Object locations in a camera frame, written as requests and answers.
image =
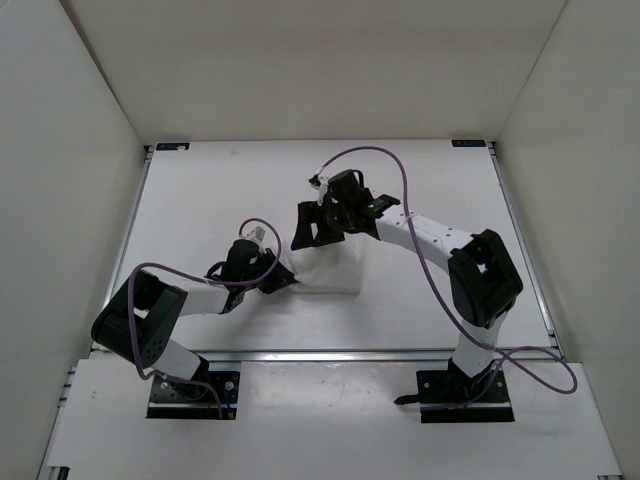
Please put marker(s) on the aluminium table edge rail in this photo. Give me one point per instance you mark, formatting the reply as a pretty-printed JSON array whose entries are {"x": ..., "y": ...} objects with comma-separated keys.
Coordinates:
[{"x": 328, "y": 356}]

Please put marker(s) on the left aluminium side rail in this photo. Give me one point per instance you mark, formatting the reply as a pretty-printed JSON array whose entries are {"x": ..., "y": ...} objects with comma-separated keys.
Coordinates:
[{"x": 115, "y": 280}]

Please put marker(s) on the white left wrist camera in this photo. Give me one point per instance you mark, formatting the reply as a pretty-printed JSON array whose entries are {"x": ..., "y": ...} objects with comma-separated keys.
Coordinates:
[{"x": 256, "y": 236}]

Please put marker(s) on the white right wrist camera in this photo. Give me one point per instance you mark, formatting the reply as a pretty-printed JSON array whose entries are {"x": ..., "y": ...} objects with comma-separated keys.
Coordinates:
[{"x": 320, "y": 182}]

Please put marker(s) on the right aluminium side rail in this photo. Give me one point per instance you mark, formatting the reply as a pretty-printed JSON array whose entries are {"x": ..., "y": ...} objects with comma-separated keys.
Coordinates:
[{"x": 531, "y": 271}]

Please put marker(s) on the white pleated skirt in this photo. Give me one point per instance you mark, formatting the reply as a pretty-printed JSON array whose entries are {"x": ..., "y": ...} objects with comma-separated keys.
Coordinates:
[{"x": 332, "y": 269}]

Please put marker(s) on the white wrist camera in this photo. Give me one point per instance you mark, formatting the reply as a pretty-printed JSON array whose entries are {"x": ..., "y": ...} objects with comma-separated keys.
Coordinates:
[
  {"x": 256, "y": 236},
  {"x": 320, "y": 182}
]

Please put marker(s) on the blue right corner label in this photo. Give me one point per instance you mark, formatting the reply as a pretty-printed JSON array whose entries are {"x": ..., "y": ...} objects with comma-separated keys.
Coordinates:
[{"x": 468, "y": 143}]

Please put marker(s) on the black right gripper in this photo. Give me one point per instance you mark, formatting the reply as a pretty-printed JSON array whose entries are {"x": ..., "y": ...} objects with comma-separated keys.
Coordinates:
[{"x": 310, "y": 213}]

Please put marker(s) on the blue corner label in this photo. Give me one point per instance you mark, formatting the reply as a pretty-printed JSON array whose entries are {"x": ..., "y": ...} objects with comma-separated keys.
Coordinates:
[
  {"x": 468, "y": 143},
  {"x": 172, "y": 146}
]

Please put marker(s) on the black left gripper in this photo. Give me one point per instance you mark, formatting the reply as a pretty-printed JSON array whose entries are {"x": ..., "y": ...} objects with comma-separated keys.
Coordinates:
[{"x": 280, "y": 277}]

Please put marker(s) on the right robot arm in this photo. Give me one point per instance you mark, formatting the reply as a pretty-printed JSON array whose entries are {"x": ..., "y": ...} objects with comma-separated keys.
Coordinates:
[{"x": 483, "y": 279}]

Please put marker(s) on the blue left corner label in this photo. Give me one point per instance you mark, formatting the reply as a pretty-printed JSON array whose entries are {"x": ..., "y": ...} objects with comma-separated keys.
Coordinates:
[{"x": 172, "y": 146}]

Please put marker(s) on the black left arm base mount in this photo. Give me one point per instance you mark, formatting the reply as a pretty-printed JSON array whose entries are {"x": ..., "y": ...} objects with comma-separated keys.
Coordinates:
[{"x": 170, "y": 400}]

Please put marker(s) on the aluminium side rail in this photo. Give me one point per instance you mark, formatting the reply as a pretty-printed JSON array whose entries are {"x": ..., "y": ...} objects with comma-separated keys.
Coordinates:
[
  {"x": 115, "y": 280},
  {"x": 531, "y": 271}
]

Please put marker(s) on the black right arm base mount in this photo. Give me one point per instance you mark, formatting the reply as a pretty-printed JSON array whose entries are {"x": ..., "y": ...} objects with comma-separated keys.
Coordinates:
[{"x": 447, "y": 396}]

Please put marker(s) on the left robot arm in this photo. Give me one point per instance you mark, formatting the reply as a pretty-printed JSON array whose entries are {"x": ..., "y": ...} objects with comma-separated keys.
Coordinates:
[{"x": 138, "y": 322}]

